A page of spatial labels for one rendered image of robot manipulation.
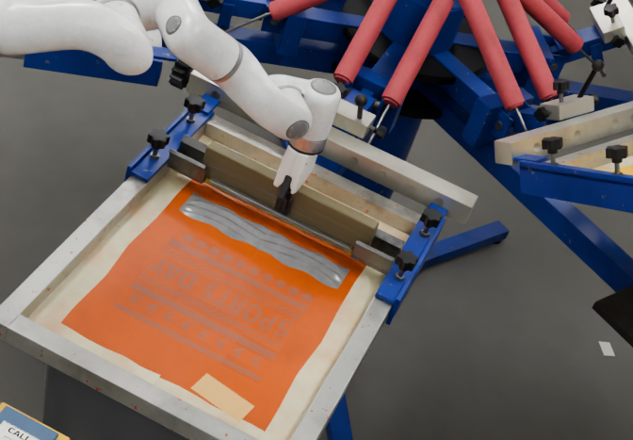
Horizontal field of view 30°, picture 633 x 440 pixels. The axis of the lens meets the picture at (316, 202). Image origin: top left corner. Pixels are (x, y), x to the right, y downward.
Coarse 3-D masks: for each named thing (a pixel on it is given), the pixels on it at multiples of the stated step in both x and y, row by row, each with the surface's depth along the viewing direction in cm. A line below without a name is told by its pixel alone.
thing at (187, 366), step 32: (288, 224) 244; (256, 256) 234; (320, 288) 232; (320, 320) 225; (192, 352) 210; (288, 352) 217; (192, 384) 205; (224, 384) 207; (256, 384) 209; (288, 384) 211; (256, 416) 203
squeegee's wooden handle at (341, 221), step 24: (216, 144) 240; (216, 168) 241; (240, 168) 238; (264, 168) 239; (264, 192) 239; (288, 192) 237; (312, 192) 237; (312, 216) 238; (336, 216) 235; (360, 216) 235; (360, 240) 236
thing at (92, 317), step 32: (192, 192) 243; (160, 224) 233; (192, 224) 236; (128, 256) 224; (96, 288) 216; (64, 320) 208; (96, 320) 210; (128, 320) 212; (128, 352) 206; (160, 352) 208
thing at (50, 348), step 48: (240, 144) 256; (144, 192) 238; (336, 192) 253; (96, 240) 223; (48, 288) 210; (0, 336) 201; (48, 336) 200; (96, 384) 198; (144, 384) 197; (336, 384) 209; (192, 432) 195; (240, 432) 195
